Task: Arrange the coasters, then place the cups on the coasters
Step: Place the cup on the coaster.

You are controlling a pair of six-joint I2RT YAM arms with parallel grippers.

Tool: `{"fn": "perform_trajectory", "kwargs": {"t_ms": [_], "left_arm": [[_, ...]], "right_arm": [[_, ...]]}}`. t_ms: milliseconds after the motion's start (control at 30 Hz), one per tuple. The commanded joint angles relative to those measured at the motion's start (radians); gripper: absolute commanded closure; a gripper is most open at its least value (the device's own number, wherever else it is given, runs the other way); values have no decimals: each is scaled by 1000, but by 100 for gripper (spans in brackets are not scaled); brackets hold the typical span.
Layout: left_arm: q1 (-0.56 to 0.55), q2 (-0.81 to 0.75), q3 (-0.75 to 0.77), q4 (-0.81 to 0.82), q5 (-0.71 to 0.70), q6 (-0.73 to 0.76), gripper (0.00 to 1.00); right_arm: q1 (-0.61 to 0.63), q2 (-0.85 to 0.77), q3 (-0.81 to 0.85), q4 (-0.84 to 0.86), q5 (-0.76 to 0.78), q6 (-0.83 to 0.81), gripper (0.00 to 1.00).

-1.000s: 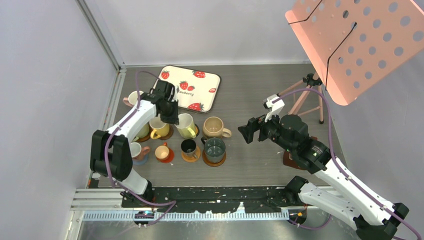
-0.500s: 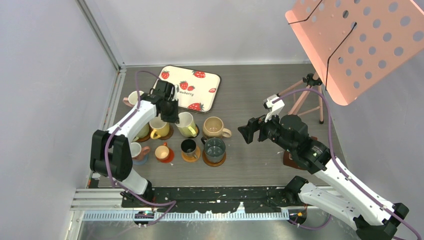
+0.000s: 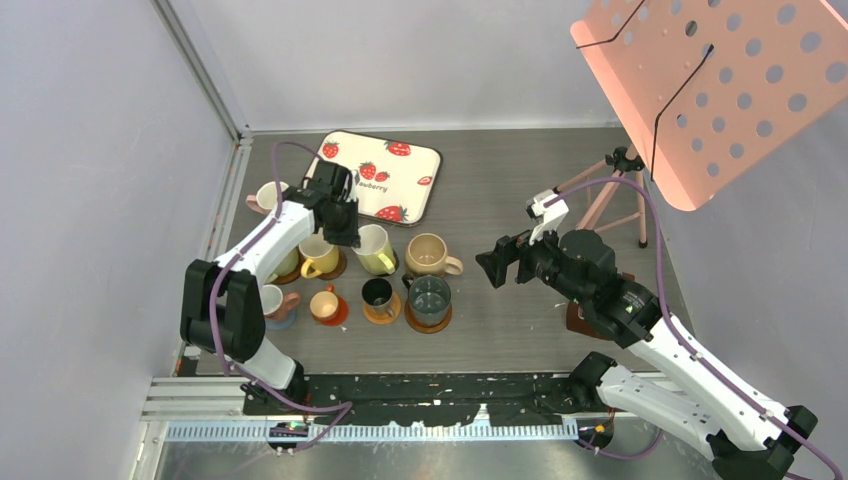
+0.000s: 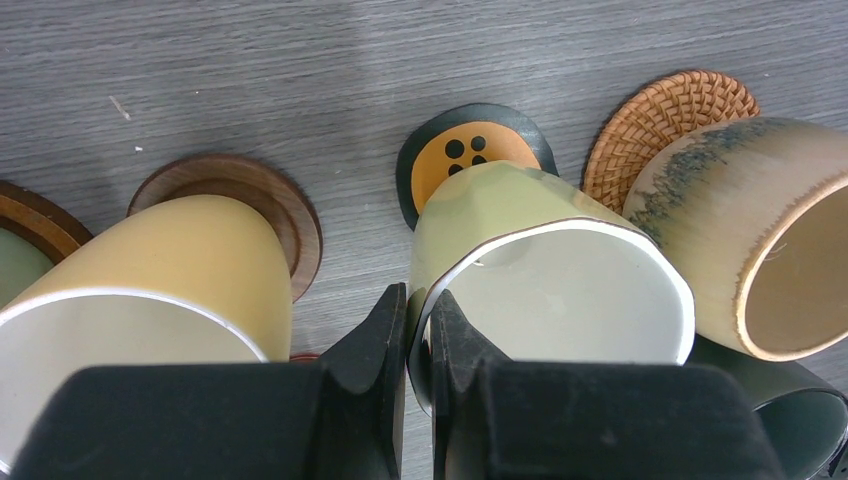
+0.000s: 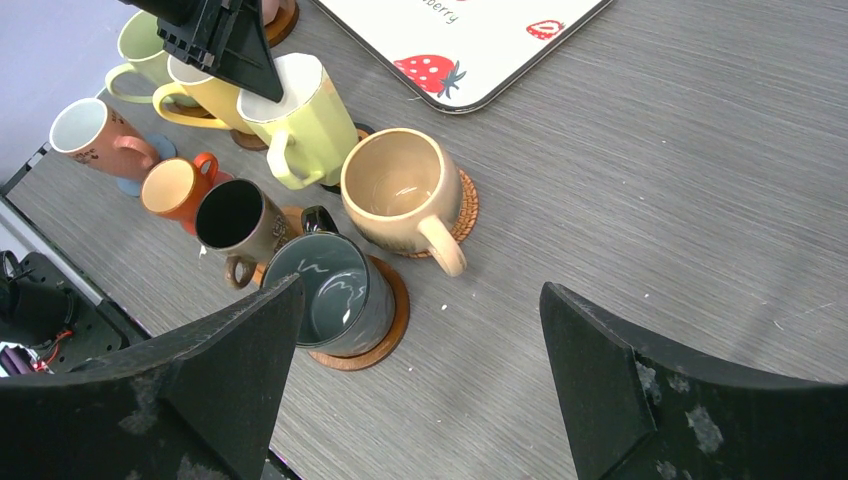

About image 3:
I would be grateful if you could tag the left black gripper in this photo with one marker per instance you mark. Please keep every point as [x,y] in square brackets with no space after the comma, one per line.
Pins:
[349,237]

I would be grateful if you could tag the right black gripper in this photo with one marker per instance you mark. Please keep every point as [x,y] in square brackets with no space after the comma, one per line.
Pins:
[507,250]

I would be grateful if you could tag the pink white mug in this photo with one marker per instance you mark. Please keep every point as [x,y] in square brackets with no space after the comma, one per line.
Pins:
[265,199]

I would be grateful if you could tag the yellow mug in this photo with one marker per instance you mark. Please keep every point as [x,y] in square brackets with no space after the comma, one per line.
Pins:
[375,250]
[320,257]

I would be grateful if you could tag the beige brown cup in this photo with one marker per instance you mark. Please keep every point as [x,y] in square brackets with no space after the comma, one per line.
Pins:
[427,254]

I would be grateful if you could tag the dark walnut round coaster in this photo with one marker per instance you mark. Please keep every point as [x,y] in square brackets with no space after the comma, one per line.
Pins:
[339,269]

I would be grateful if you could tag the dark green mug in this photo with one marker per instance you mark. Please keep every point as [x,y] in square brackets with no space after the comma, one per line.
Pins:
[429,296]

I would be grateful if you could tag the yellow mug back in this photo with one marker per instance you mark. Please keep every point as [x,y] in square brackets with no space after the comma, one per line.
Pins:
[375,250]

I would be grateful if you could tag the light green cup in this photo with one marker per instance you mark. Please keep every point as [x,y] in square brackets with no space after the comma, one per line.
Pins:
[289,264]

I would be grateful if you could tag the dark brown ridged coaster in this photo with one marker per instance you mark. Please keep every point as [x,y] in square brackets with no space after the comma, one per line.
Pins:
[419,327]

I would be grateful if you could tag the orange black smiley coaster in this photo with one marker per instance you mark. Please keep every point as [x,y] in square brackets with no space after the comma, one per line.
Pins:
[395,262]

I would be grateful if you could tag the brown ridged wooden coaster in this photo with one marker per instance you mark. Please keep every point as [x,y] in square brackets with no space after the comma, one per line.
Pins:
[285,277]

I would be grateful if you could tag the small orange cup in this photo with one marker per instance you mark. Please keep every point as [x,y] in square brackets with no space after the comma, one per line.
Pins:
[324,304]

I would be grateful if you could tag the dark maroon cup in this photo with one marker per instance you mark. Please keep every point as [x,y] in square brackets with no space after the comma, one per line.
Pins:
[377,295]

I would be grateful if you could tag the red apple smiley coaster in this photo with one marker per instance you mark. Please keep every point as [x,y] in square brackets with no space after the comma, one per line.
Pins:
[339,318]

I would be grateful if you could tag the small pink white cup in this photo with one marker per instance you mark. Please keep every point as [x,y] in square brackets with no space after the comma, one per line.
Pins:
[275,303]

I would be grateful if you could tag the light orange round coaster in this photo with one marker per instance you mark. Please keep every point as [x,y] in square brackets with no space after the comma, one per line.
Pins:
[384,318]

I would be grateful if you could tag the blue round coaster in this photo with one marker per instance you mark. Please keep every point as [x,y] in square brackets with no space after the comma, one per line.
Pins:
[275,324]

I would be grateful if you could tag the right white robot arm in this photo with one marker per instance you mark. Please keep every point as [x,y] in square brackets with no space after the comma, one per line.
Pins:
[742,432]

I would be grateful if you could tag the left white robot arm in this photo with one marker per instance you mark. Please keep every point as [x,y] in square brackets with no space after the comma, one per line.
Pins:
[221,309]

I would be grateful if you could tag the cream serving tray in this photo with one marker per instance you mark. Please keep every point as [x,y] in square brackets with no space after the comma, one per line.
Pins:
[396,178]

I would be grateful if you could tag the pink tripod legs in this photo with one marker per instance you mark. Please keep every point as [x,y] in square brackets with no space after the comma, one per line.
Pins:
[624,162]

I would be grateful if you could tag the pink perforated music stand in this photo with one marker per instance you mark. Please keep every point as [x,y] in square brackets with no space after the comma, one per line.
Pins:
[707,89]

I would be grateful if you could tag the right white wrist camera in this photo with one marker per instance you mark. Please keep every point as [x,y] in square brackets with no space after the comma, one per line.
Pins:
[547,209]

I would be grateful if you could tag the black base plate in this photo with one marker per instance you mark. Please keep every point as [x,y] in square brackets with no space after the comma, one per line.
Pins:
[443,400]

